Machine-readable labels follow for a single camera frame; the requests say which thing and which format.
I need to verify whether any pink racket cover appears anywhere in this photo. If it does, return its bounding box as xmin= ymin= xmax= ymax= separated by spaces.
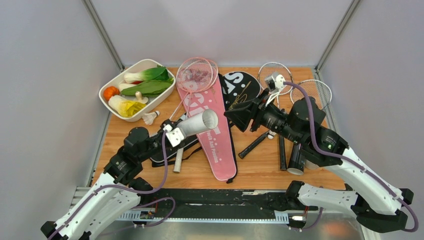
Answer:
xmin=177 ymin=78 xmax=237 ymax=182

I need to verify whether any green leafy vegetable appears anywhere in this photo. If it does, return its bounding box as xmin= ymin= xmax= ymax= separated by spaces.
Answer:
xmin=120 ymin=78 xmax=174 ymax=97

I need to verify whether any black shuttlecock tube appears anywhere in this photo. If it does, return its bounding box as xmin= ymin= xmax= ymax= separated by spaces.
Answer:
xmin=287 ymin=143 xmax=305 ymax=176

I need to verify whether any yellow napa cabbage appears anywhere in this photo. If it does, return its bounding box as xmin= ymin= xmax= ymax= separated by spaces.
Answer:
xmin=108 ymin=95 xmax=146 ymax=118

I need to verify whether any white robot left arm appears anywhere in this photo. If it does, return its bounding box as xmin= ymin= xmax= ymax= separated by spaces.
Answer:
xmin=40 ymin=119 xmax=188 ymax=240

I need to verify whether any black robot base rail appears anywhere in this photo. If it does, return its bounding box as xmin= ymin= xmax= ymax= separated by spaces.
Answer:
xmin=140 ymin=188 xmax=306 ymax=220

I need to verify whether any white shuttlecock tube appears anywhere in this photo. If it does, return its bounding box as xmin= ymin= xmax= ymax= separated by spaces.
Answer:
xmin=177 ymin=109 xmax=219 ymax=137

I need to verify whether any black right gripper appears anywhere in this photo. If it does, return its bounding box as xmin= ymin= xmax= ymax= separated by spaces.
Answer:
xmin=223 ymin=88 xmax=302 ymax=144

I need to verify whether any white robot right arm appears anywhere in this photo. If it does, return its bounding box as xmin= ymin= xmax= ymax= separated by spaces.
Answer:
xmin=224 ymin=97 xmax=414 ymax=233

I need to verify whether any pink badminton racket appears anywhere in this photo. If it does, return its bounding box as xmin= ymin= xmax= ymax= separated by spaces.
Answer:
xmin=176 ymin=57 xmax=218 ymax=94
xmin=169 ymin=57 xmax=218 ymax=173

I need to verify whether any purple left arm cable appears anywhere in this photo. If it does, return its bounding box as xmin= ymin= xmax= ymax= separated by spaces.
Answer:
xmin=46 ymin=130 xmax=176 ymax=240

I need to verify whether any white racket right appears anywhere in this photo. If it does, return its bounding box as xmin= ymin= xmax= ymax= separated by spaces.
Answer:
xmin=279 ymin=79 xmax=332 ymax=168

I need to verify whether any white shuttlecock on handle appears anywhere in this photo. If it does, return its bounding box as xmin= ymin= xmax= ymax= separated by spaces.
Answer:
xmin=267 ymin=130 xmax=276 ymax=140

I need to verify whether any white tube cap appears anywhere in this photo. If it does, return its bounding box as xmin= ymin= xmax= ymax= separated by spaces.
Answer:
xmin=305 ymin=160 xmax=320 ymax=170

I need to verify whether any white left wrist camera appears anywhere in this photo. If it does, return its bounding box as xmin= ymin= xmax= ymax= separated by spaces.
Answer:
xmin=169 ymin=127 xmax=186 ymax=147

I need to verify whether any white rectangular tray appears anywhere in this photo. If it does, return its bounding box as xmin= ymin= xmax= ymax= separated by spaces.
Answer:
xmin=98 ymin=59 xmax=176 ymax=122

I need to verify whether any beige mushroom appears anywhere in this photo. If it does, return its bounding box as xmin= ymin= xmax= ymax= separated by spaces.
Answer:
xmin=135 ymin=91 xmax=149 ymax=105

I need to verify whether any white shuttlecock near tray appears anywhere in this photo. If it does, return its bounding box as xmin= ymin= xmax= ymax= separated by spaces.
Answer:
xmin=142 ymin=110 xmax=160 ymax=126

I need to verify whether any green bok choy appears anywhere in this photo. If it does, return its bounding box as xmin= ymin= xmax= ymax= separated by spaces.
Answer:
xmin=123 ymin=66 xmax=168 ymax=84

